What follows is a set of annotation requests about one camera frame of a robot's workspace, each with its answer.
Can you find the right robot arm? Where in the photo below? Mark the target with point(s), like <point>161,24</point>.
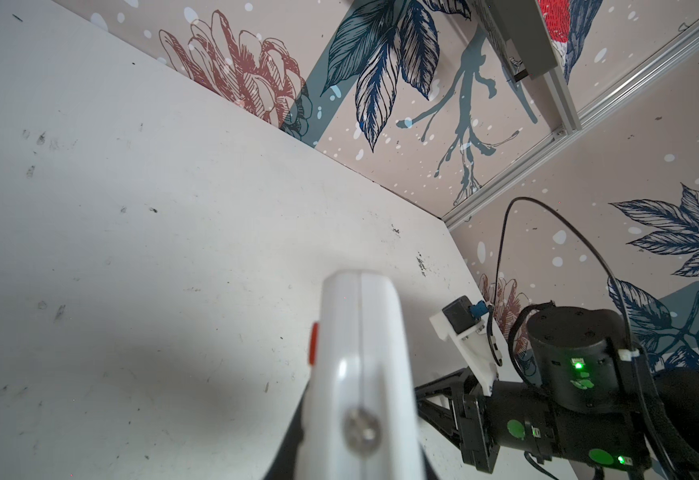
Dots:
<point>597,401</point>

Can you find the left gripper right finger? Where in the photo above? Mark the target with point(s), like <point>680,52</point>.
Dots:
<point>430,473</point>

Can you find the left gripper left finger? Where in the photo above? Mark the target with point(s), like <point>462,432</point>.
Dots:
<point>283,465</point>

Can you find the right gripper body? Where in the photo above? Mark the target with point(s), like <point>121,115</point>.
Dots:
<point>455,407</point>

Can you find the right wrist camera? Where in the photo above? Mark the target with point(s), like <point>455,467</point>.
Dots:
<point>469,326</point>

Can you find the white remote control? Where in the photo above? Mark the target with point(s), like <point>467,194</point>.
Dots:
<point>359,416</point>

